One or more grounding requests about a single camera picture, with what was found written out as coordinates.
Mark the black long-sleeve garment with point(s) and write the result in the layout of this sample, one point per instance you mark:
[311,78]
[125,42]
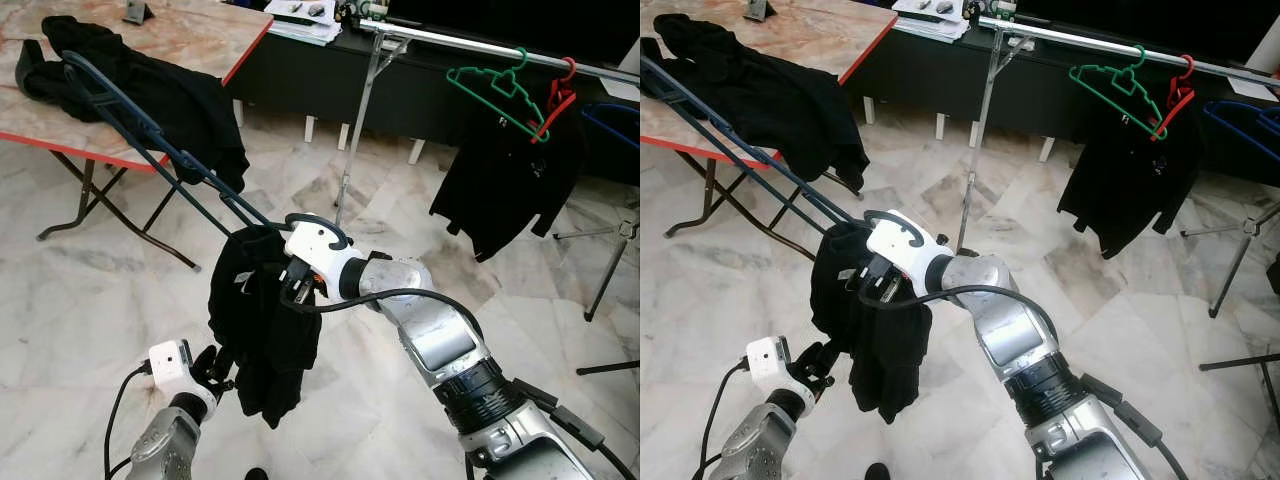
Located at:
[265,340]
[790,100]
[170,100]
[500,190]
[1130,190]
[880,350]

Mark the blue plastic hanger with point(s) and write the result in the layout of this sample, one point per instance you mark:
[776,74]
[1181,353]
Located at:
[1245,136]
[610,129]

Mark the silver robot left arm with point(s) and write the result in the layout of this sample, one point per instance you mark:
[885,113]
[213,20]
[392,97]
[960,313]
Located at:
[750,450]
[165,450]

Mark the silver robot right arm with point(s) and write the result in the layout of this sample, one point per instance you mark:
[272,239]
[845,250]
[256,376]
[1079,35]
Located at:
[430,330]
[1010,330]

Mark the green plastic hanger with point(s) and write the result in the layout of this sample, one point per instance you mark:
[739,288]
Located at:
[1122,80]
[497,82]

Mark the red plastic hanger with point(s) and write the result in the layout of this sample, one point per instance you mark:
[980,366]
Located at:
[1175,100]
[560,100]

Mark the black robot left foot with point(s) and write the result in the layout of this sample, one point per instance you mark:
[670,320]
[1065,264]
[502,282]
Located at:
[877,471]
[256,474]

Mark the black TV console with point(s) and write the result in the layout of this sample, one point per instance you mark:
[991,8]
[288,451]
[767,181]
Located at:
[920,80]
[300,80]

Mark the red-edged marble table top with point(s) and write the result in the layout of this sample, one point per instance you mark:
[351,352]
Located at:
[180,35]
[810,35]

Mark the white paper stack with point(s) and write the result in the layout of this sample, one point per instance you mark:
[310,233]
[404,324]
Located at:
[300,25]
[925,22]

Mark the green circuit board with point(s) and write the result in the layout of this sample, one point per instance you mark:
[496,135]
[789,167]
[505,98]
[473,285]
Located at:
[990,9]
[365,10]

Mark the silver metal clothes rack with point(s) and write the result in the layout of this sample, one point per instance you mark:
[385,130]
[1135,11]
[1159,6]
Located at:
[450,43]
[1060,38]

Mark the small black triangular stand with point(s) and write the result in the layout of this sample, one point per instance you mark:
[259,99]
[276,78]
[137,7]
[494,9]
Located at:
[138,12]
[760,10]

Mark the white paper sheet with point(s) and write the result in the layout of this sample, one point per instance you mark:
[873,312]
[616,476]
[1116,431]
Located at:
[1255,88]
[622,89]

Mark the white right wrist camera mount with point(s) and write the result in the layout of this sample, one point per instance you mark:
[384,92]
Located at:
[900,245]
[315,245]

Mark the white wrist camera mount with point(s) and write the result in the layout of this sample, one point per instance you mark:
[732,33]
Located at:
[170,368]
[768,365]
[900,245]
[315,245]

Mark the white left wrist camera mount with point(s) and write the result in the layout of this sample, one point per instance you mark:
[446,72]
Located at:
[768,365]
[170,368]

